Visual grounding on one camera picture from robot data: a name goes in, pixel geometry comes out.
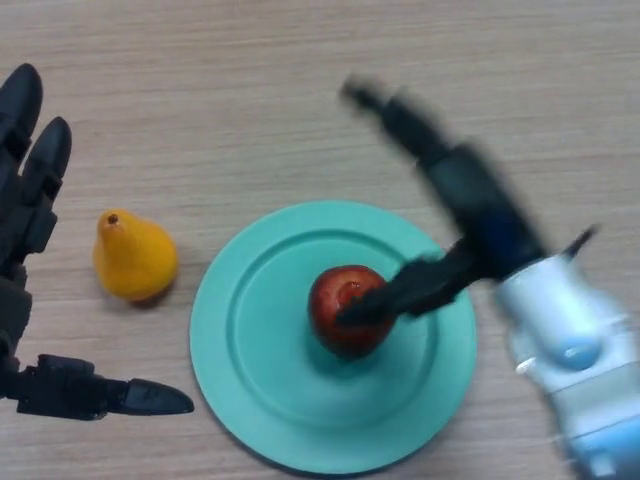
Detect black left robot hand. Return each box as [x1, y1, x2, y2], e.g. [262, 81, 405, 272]
[0, 63, 195, 421]

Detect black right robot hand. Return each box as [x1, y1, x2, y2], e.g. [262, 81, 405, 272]
[339, 74, 550, 327]

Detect yellow pear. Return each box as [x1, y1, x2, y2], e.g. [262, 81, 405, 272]
[92, 208, 179, 302]

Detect green round plate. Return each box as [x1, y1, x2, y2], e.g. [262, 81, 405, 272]
[189, 200, 478, 475]

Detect red apple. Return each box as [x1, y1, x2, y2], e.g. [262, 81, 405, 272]
[307, 265, 396, 359]

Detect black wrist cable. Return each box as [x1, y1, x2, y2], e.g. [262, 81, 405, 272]
[563, 223, 601, 260]

